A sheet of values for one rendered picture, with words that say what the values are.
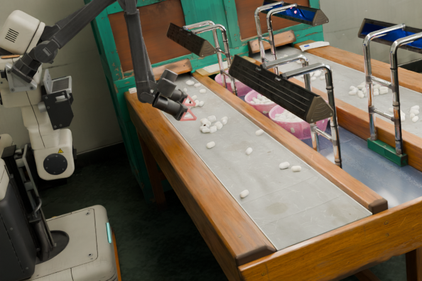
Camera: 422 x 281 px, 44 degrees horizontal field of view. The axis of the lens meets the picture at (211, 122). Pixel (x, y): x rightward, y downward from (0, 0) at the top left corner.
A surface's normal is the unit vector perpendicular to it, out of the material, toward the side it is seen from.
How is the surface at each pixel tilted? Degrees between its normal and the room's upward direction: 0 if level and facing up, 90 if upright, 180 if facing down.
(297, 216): 0
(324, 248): 90
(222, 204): 0
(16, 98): 90
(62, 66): 90
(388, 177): 0
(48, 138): 90
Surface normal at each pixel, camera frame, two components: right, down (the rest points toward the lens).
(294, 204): -0.19, -0.91
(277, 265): 0.32, 0.30
